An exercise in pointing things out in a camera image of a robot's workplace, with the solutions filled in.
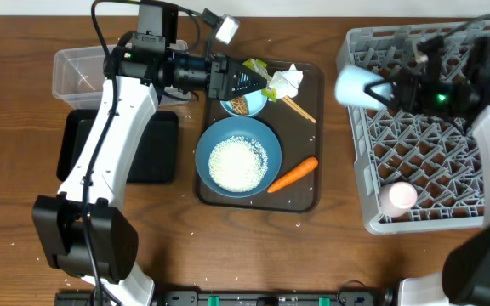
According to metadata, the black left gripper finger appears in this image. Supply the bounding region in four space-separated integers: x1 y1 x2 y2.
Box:
227 80 267 99
227 59 265 85

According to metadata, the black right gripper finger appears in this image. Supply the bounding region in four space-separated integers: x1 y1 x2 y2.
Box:
364 79 396 93
365 92 398 111

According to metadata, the light blue cup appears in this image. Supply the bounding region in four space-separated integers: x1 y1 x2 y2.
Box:
334 65 385 110

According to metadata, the light blue small bowl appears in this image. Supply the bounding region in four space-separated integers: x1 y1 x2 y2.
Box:
220 90 267 117

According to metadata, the dark blue plate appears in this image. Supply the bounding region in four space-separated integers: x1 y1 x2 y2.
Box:
195 116 282 198

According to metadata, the white rice pile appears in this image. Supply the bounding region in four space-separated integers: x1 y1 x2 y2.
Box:
208 136 268 193

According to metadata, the pink cup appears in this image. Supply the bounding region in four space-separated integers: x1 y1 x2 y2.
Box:
378 182 418 218

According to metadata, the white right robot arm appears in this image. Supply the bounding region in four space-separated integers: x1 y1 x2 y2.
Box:
363 36 490 305

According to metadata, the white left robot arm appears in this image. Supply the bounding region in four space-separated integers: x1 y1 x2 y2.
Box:
32 31 267 305

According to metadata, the grey dishwasher rack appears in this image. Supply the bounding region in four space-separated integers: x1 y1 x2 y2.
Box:
336 20 490 235

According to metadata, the green snack wrapper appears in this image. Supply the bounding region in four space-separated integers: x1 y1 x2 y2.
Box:
242 59 277 102

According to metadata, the wooden chopstick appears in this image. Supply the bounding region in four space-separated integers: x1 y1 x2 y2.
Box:
282 96 316 123
282 96 309 119

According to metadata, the crumpled white napkin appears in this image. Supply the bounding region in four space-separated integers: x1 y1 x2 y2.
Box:
268 64 304 99

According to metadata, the brown serving tray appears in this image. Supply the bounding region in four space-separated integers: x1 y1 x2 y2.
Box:
194 63 324 213

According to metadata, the orange carrot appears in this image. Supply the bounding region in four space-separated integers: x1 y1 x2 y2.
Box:
267 156 319 193

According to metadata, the black rectangular tray bin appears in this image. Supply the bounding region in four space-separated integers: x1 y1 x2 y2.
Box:
56 110 179 184

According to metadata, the clear plastic bin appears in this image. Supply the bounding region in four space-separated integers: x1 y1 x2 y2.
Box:
51 39 191 111

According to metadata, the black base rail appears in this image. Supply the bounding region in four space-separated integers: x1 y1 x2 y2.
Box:
54 283 395 306

